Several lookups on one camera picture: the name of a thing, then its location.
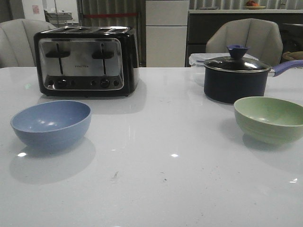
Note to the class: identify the white refrigerator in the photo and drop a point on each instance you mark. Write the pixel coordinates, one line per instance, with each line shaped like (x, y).
(166, 32)

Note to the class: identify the glass pot lid blue knob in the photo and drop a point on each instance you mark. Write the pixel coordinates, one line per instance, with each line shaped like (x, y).
(236, 61)

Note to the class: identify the beige chair left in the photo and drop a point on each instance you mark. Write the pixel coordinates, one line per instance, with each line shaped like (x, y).
(17, 47)

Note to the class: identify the dark kitchen counter cabinet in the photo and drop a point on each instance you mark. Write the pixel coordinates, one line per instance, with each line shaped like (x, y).
(213, 32)

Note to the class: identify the beige chair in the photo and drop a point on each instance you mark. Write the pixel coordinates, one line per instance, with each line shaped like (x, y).
(262, 36)
(17, 47)

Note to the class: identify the dark blue saucepan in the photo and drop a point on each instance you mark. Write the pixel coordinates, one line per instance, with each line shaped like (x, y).
(227, 87)

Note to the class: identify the black and chrome toaster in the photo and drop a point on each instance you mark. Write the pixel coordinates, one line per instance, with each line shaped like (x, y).
(89, 61)

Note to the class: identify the fruit bowl on counter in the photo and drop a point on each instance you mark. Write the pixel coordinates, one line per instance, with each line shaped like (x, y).
(251, 4)

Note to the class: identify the clear plastic food container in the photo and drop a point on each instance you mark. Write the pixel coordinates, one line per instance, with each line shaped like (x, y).
(197, 59)

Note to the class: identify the beige chair right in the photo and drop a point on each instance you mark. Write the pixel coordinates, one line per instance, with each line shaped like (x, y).
(262, 36)

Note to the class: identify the tan object at right edge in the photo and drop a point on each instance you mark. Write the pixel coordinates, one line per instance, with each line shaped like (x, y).
(291, 56)

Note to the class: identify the green bowl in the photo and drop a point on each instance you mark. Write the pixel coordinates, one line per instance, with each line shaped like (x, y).
(270, 120)

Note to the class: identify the blue bowl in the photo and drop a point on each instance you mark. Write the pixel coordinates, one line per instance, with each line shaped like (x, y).
(52, 126)

